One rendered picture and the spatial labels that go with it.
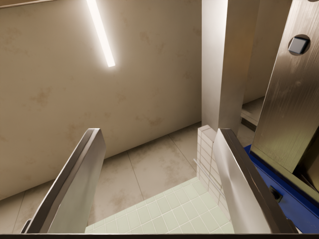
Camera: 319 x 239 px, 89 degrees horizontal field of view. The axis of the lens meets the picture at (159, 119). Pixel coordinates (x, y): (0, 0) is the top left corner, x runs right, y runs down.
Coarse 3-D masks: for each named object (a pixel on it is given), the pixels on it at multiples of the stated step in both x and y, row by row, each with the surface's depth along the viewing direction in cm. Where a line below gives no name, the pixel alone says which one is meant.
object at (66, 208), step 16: (80, 144) 9; (96, 144) 10; (80, 160) 8; (96, 160) 10; (64, 176) 7; (80, 176) 8; (96, 176) 10; (48, 192) 7; (64, 192) 7; (80, 192) 8; (48, 208) 6; (64, 208) 6; (80, 208) 8; (32, 224) 6; (48, 224) 6; (64, 224) 6; (80, 224) 8
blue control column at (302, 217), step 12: (252, 156) 89; (264, 168) 82; (264, 180) 82; (276, 180) 76; (288, 192) 72; (288, 204) 74; (300, 204) 68; (312, 204) 66; (288, 216) 76; (300, 216) 70; (312, 216) 65; (300, 228) 71; (312, 228) 66
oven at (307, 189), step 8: (288, 16) 54; (272, 72) 65; (256, 128) 81; (256, 152) 86; (264, 160) 82; (272, 160) 78; (272, 168) 79; (280, 168) 75; (280, 176) 77; (288, 176) 73; (296, 176) 69; (288, 184) 74; (296, 184) 70; (304, 184) 67; (304, 192) 68; (312, 192) 65; (312, 200) 66
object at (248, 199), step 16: (224, 144) 9; (240, 144) 9; (224, 160) 9; (240, 160) 8; (224, 176) 9; (240, 176) 8; (256, 176) 7; (224, 192) 9; (240, 192) 8; (256, 192) 7; (240, 208) 8; (256, 208) 6; (272, 208) 6; (240, 224) 8; (256, 224) 6; (272, 224) 6; (288, 224) 6
